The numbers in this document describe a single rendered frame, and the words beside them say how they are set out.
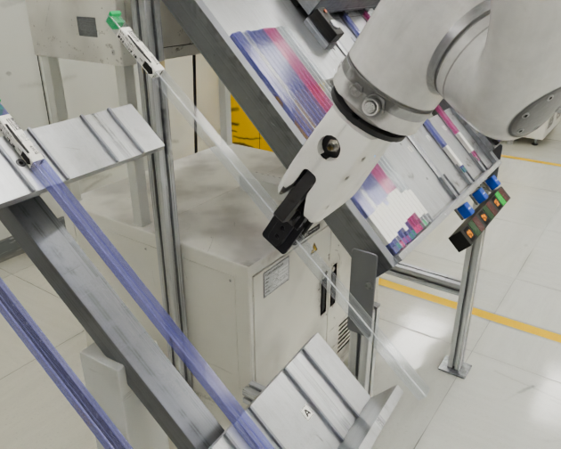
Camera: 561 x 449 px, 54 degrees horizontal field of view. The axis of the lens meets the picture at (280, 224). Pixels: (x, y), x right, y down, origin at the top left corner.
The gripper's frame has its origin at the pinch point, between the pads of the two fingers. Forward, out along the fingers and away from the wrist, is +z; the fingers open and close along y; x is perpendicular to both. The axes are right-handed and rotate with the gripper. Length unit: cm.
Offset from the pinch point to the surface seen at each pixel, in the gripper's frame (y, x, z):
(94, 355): -13.6, 6.3, 19.9
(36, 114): 107, 147, 131
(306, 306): 63, -3, 64
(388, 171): 57, 2, 16
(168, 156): 39, 38, 38
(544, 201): 281, -53, 79
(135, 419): -12.7, -1.1, 24.3
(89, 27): 42, 70, 29
